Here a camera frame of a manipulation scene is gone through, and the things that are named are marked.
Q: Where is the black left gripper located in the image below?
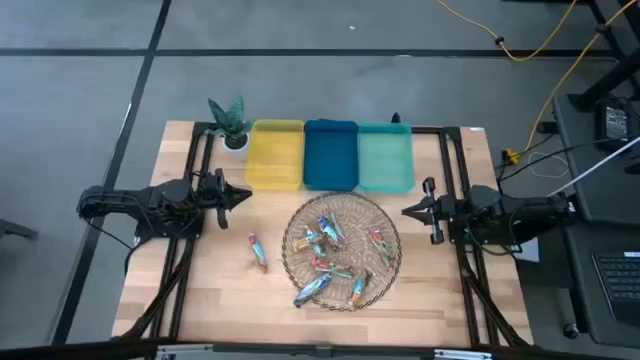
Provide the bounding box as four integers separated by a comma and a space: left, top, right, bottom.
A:
199, 168, 253, 230

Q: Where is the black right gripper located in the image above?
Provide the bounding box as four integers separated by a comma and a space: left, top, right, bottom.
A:
401, 176, 456, 246

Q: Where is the red orange granola bar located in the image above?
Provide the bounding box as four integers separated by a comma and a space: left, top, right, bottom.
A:
368, 227, 397, 270

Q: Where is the red blue granola bar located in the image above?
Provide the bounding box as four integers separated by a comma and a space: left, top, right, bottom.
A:
248, 232, 270, 275

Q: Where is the silver green granola bar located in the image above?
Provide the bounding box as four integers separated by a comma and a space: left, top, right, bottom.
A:
327, 212, 347, 241

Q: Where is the orange blue granola bar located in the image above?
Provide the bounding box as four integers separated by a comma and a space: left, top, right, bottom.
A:
347, 269, 375, 308

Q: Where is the oatmeal raisin Chewy granola bar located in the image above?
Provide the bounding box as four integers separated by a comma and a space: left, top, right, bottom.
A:
293, 272, 334, 309

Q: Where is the white plant pot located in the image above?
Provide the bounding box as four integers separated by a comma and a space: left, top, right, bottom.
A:
221, 132, 251, 161

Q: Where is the yellow plastic bin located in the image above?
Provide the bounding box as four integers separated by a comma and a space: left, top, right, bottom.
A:
244, 118, 306, 192

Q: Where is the teal plastic bin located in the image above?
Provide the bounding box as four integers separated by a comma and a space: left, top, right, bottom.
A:
356, 122, 416, 195

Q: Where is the round woven straw mat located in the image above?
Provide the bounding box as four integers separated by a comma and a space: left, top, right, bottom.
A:
281, 191, 403, 312

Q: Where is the green snake plant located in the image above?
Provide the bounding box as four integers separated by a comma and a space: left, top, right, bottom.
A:
207, 95, 255, 139

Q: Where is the blue plastic bin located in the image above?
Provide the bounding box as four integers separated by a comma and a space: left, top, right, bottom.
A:
302, 119, 360, 192

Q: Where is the white paper sheet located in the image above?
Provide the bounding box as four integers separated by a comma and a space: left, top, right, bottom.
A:
513, 238, 542, 265

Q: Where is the white rod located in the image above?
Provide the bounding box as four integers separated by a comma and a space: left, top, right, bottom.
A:
546, 148, 640, 199

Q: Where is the black laptop desk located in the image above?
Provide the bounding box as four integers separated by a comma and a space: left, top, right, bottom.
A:
562, 222, 640, 349

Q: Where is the black side desk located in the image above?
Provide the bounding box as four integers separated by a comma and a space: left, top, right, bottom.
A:
551, 93, 640, 226

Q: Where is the black power adapter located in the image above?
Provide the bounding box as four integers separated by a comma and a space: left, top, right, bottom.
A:
593, 102, 632, 149

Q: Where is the black laptop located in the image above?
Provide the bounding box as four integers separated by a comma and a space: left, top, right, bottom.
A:
591, 251, 640, 327

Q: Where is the black chair leg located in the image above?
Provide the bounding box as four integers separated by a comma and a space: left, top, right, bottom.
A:
0, 218, 40, 242

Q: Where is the black stand leg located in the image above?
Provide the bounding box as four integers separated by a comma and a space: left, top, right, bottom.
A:
569, 0, 640, 114

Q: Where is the black front beam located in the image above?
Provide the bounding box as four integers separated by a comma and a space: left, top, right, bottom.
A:
0, 338, 640, 360

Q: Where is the black aluminium table frame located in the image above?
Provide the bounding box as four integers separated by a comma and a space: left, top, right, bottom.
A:
117, 119, 532, 349

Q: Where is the white cable loop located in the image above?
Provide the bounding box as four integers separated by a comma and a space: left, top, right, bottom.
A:
528, 151, 571, 180

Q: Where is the silver metal bracket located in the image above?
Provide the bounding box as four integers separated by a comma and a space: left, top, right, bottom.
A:
433, 348, 494, 360
156, 343, 215, 360

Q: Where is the yellow cable on floor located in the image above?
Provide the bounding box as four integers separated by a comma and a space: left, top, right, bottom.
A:
436, 0, 579, 63

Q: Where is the yellow hanging cable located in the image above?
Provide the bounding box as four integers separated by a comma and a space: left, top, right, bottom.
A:
522, 0, 640, 154

